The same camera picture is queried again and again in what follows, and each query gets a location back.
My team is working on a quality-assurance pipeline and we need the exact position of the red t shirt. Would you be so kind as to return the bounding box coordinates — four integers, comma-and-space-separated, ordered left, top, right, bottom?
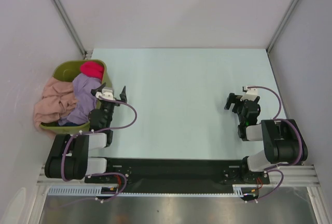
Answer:
80, 61, 104, 80

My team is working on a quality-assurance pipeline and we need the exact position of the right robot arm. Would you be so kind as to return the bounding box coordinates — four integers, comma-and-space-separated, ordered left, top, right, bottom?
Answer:
224, 93, 308, 183

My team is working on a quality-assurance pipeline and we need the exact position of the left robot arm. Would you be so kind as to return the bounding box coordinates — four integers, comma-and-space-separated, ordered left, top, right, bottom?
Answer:
44, 83, 128, 183

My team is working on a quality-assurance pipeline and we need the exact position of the lavender t shirt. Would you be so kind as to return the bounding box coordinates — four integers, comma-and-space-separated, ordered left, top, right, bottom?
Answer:
58, 73, 101, 126

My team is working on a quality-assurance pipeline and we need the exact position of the olive green plastic bin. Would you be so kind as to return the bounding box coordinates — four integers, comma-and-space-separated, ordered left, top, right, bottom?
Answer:
39, 59, 113, 134

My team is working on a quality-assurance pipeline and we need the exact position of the pink t shirt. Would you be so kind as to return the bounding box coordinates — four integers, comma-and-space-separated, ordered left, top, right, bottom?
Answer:
33, 77, 78, 129

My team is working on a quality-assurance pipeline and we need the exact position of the navy blue t shirt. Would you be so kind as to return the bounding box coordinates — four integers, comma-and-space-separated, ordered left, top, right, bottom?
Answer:
63, 122, 79, 127

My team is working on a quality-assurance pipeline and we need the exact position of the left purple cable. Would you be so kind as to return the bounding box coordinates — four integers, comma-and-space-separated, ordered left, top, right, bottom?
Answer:
51, 96, 137, 209

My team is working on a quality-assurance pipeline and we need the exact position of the purple cable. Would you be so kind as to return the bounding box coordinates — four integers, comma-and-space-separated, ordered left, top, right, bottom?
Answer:
243, 86, 303, 204
51, 96, 137, 209

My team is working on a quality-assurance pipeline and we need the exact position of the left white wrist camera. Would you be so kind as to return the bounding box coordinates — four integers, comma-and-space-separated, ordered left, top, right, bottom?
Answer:
95, 87, 114, 101

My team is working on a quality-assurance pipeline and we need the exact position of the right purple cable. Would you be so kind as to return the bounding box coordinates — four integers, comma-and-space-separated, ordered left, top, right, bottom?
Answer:
243, 86, 303, 204

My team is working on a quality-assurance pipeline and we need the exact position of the aluminium front rail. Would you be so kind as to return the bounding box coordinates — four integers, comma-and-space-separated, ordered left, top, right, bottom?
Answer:
38, 164, 320, 187

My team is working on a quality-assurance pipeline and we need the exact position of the left white cable duct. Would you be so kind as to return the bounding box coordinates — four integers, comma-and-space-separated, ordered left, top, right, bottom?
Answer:
48, 186, 118, 197

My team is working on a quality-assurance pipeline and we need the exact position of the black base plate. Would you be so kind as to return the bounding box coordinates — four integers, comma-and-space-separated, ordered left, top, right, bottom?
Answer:
85, 158, 270, 194

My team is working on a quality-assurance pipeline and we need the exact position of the left aluminium corner post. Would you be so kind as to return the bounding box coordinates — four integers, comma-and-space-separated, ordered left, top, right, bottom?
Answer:
51, 0, 87, 59

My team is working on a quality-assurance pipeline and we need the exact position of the aluminium corner post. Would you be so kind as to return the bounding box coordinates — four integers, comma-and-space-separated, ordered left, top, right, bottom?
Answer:
266, 0, 301, 55
51, 0, 87, 59

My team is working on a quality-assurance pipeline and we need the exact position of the right aluminium corner post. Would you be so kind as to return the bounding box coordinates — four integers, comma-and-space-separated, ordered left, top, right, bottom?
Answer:
266, 0, 301, 55

